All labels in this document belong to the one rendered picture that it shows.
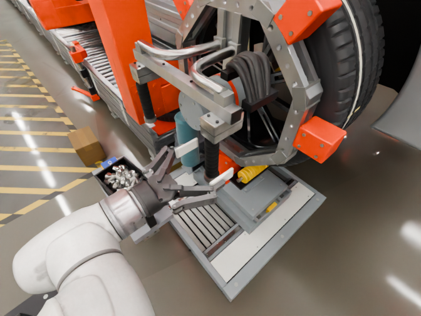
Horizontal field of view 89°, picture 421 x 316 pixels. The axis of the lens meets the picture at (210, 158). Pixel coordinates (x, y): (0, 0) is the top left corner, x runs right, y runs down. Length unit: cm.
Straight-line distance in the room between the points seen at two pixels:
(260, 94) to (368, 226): 131
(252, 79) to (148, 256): 110
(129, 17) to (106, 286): 88
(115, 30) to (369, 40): 81
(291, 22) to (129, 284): 55
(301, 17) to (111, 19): 68
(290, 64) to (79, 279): 55
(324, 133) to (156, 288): 105
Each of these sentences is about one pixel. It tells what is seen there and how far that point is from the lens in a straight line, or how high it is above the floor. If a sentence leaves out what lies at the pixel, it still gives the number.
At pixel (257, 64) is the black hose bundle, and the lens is 49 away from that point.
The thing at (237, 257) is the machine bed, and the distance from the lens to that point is 121.
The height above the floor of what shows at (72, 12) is 62.
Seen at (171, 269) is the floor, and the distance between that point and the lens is 129.
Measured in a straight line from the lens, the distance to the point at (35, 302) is 114.
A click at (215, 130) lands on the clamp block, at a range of 44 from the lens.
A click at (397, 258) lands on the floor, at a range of 164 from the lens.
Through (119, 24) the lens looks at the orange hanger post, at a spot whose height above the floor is 98.
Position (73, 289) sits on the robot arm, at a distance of 38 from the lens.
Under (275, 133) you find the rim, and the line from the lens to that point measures 80.
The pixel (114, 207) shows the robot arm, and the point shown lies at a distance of 44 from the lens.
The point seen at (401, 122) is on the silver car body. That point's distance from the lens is 91.
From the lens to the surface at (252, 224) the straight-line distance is 121.
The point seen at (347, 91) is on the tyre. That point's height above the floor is 96.
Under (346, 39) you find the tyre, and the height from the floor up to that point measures 106.
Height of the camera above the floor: 123
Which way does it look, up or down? 48 degrees down
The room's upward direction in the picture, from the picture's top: straight up
